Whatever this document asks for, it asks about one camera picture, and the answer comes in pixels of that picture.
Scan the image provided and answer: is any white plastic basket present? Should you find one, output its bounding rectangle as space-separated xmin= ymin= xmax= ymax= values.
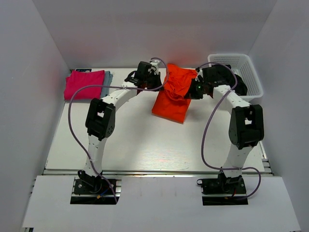
xmin=208 ymin=53 xmax=264 ymax=102

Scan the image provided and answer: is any dark blue label plate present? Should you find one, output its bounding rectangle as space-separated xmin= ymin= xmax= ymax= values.
xmin=75 ymin=69 xmax=92 ymax=73

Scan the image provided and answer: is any folded pink t shirt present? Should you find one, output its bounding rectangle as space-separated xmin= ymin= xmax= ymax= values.
xmin=64 ymin=71 xmax=105 ymax=101

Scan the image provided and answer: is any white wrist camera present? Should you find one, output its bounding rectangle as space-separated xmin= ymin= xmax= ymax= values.
xmin=149 ymin=59 xmax=161 ymax=75
xmin=195 ymin=68 xmax=204 ymax=82

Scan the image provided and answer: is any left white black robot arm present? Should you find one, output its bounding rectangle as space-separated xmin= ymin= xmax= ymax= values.
xmin=83 ymin=59 xmax=162 ymax=193

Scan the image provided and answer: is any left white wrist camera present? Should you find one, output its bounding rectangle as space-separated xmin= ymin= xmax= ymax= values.
xmin=149 ymin=59 xmax=161 ymax=75

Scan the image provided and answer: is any orange t shirt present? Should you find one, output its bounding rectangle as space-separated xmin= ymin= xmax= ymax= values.
xmin=152 ymin=64 xmax=197 ymax=123

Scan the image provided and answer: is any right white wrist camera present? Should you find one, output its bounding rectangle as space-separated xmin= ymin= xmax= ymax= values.
xmin=195 ymin=68 xmax=204 ymax=82

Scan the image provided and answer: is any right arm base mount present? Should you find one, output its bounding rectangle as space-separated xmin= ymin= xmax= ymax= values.
xmin=197 ymin=171 xmax=248 ymax=206

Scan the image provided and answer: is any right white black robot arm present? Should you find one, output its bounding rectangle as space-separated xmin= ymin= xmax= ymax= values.
xmin=185 ymin=63 xmax=264 ymax=193

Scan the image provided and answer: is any folded grey blue t shirt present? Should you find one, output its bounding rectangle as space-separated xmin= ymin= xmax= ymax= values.
xmin=100 ymin=71 xmax=113 ymax=98

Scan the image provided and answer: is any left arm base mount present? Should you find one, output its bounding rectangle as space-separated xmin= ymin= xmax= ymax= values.
xmin=70 ymin=170 xmax=121 ymax=205

